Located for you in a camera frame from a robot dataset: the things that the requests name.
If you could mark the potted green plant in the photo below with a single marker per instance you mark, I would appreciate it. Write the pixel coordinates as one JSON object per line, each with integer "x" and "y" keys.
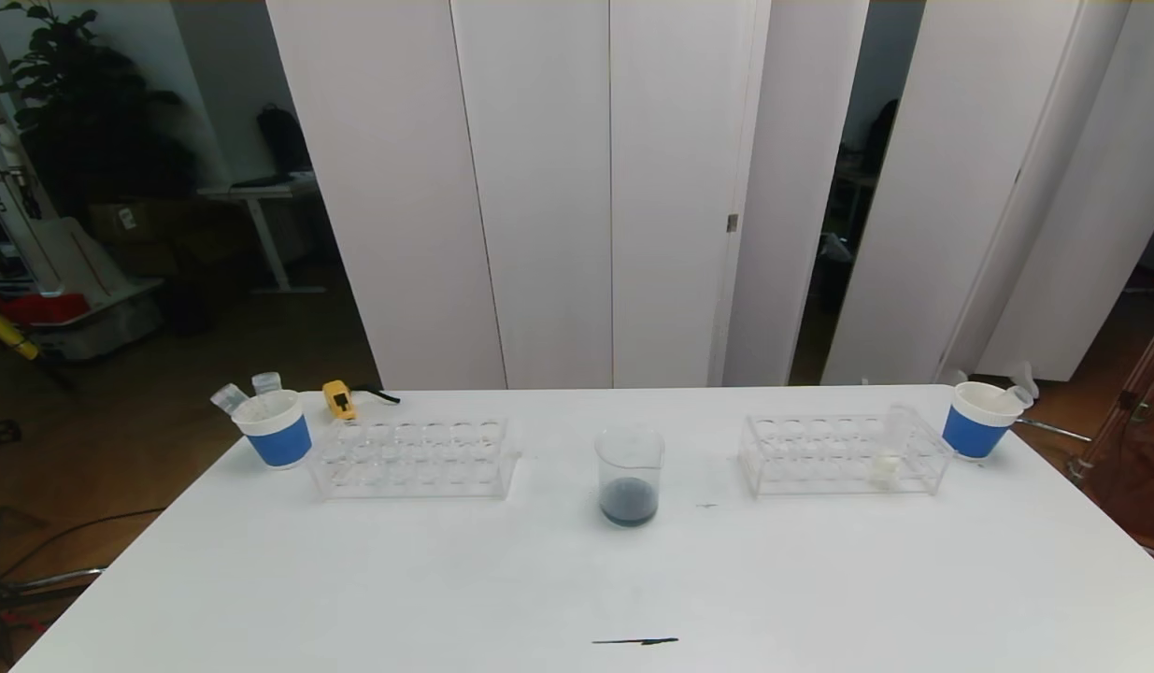
{"x": 91, "y": 121}

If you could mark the clear plastic test tube rack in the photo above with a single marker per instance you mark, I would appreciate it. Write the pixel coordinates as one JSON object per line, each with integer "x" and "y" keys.
{"x": 418, "y": 465}
{"x": 819, "y": 458}

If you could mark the test tube with pale liquid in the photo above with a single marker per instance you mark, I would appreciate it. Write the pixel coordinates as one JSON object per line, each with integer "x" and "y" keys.
{"x": 887, "y": 465}

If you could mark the metal chair frame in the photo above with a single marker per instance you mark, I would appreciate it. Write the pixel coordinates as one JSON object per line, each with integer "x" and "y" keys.
{"x": 44, "y": 579}

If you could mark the test tube with blue liquid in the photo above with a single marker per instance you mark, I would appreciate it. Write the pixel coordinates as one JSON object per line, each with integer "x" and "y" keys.
{"x": 266, "y": 381}

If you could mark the cardboard box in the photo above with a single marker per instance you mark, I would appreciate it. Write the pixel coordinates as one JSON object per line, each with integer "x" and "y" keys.
{"x": 128, "y": 221}

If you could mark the brown wooden stand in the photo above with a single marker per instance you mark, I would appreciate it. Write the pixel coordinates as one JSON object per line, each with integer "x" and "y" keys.
{"x": 1132, "y": 402}

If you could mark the clear plastic test tube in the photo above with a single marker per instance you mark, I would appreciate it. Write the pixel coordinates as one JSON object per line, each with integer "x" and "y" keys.
{"x": 1011, "y": 400}

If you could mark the clear beaker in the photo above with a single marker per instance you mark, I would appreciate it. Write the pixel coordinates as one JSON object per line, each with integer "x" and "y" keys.
{"x": 630, "y": 486}

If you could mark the white folding partition screen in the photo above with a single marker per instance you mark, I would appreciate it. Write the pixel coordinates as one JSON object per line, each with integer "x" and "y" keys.
{"x": 960, "y": 187}
{"x": 539, "y": 187}

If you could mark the red flat object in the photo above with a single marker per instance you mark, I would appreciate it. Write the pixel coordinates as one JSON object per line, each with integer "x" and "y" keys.
{"x": 44, "y": 308}

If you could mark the black backpack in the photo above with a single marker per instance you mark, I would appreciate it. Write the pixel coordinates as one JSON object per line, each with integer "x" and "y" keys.
{"x": 282, "y": 142}

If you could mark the yellow tape measure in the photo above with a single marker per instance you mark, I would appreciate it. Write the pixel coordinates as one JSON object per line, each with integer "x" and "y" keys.
{"x": 338, "y": 400}

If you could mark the thin black stick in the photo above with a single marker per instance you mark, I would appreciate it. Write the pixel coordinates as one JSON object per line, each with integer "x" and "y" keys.
{"x": 633, "y": 641}

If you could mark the white floor machine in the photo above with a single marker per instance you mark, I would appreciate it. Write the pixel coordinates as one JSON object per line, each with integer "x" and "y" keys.
{"x": 72, "y": 264}

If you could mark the blue and white paper cup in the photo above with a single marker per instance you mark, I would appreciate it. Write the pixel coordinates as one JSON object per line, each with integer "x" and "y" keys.
{"x": 279, "y": 441}
{"x": 974, "y": 435}

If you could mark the white desk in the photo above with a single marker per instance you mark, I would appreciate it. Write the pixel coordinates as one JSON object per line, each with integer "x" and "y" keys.
{"x": 259, "y": 190}

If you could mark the test tube with red liquid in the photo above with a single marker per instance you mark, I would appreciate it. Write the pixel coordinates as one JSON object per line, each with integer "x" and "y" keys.
{"x": 229, "y": 398}

